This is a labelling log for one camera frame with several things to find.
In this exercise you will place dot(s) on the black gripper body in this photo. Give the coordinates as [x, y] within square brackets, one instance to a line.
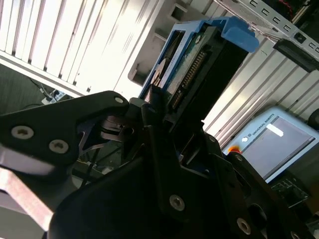
[112, 211]

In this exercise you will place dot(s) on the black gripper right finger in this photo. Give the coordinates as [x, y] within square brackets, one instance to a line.
[236, 194]

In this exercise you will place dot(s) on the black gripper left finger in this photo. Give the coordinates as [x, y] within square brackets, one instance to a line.
[62, 119]

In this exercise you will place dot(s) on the hard disk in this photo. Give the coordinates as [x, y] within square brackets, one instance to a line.
[199, 62]

